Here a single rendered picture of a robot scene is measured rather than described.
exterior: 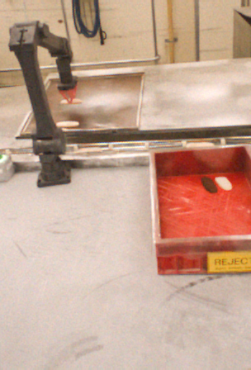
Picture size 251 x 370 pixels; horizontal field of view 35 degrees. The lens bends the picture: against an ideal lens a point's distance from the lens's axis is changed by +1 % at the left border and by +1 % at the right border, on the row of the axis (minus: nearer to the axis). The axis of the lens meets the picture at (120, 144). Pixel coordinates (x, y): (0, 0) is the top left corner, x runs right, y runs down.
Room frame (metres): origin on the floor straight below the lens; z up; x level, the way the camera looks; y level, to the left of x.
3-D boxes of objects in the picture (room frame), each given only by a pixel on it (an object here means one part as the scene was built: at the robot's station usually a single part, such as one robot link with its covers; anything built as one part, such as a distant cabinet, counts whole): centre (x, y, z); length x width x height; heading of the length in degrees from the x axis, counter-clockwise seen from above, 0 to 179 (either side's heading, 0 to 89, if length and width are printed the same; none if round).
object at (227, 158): (0.93, -0.23, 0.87); 0.49 x 0.34 x 0.10; 174
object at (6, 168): (1.31, 0.45, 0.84); 0.08 x 0.08 x 0.11; 80
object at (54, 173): (1.25, 0.25, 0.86); 0.12 x 0.09 x 0.08; 91
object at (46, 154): (1.27, 0.25, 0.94); 0.09 x 0.05 x 0.10; 173
